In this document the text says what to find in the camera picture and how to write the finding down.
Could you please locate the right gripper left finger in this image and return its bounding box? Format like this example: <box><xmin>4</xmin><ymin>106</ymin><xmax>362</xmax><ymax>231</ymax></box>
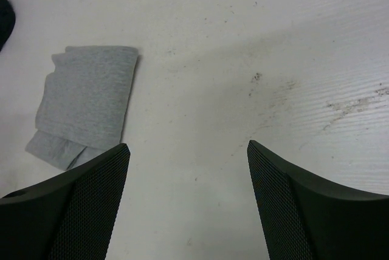
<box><xmin>1</xmin><ymin>143</ymin><xmax>130</xmax><ymax>259</ymax></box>

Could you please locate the grey tank top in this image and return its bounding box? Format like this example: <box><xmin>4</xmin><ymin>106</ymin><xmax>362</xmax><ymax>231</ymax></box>
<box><xmin>26</xmin><ymin>46</ymin><xmax>139</xmax><ymax>171</ymax></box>

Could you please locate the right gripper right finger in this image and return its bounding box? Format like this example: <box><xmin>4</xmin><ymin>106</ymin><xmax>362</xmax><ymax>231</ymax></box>
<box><xmin>247</xmin><ymin>140</ymin><xmax>388</xmax><ymax>259</ymax></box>

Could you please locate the folded black tank top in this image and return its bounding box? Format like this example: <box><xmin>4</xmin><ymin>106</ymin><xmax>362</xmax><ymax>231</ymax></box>
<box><xmin>0</xmin><ymin>0</ymin><xmax>16</xmax><ymax>51</ymax></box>

